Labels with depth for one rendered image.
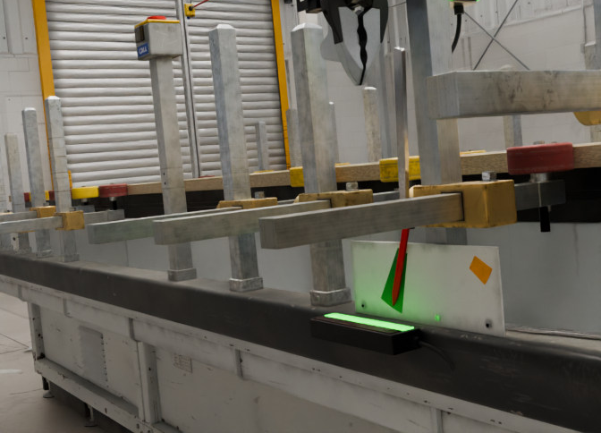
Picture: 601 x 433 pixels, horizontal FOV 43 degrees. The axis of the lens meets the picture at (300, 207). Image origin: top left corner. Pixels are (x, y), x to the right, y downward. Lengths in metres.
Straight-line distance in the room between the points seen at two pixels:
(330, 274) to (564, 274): 0.32
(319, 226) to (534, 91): 0.27
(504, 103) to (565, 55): 8.97
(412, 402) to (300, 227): 0.40
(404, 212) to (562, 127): 8.74
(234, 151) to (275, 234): 0.61
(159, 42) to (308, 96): 0.52
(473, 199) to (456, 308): 0.13
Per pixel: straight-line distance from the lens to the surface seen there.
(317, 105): 1.11
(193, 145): 3.88
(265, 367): 1.37
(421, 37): 0.93
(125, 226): 1.19
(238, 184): 1.32
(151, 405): 2.45
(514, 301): 1.15
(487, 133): 10.22
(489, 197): 0.86
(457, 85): 0.52
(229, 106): 1.32
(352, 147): 11.28
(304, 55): 1.12
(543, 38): 9.71
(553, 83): 0.60
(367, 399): 1.14
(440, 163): 0.91
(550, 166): 0.97
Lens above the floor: 0.91
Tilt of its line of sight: 3 degrees down
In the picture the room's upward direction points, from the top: 5 degrees counter-clockwise
